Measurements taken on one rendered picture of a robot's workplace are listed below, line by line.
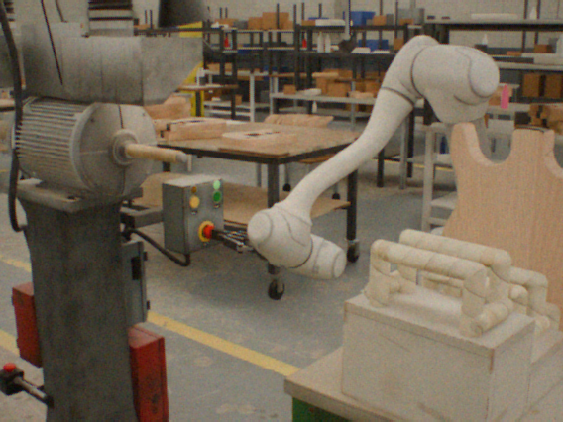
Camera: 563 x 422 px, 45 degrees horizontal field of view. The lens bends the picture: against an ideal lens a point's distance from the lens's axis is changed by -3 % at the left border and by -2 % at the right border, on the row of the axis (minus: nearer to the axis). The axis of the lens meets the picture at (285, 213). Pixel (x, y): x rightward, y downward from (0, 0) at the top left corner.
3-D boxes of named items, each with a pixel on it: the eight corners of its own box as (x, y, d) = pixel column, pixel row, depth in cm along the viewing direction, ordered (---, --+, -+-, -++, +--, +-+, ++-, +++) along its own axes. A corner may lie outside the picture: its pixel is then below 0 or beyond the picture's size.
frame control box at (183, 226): (121, 262, 208) (115, 178, 201) (173, 246, 224) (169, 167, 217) (173, 279, 193) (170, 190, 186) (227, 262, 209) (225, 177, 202)
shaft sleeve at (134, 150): (138, 149, 173) (132, 158, 172) (131, 141, 171) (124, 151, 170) (186, 156, 162) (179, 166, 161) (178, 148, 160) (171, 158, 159)
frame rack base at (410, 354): (339, 394, 117) (341, 301, 113) (389, 365, 128) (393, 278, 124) (484, 455, 99) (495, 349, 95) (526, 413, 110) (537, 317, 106)
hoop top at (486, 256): (395, 248, 115) (395, 230, 115) (405, 243, 117) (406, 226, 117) (504, 274, 102) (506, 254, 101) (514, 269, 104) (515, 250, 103)
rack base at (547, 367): (389, 366, 127) (391, 320, 125) (433, 338, 139) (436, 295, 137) (526, 415, 110) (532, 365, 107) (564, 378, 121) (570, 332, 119)
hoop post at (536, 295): (520, 332, 119) (525, 282, 117) (527, 327, 122) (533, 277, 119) (537, 337, 117) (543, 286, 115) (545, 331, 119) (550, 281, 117)
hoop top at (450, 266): (366, 259, 109) (366, 240, 108) (377, 255, 112) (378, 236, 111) (479, 288, 96) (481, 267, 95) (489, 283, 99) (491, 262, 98)
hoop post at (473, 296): (455, 333, 100) (460, 273, 98) (465, 327, 102) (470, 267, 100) (475, 339, 98) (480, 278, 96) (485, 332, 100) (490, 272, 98)
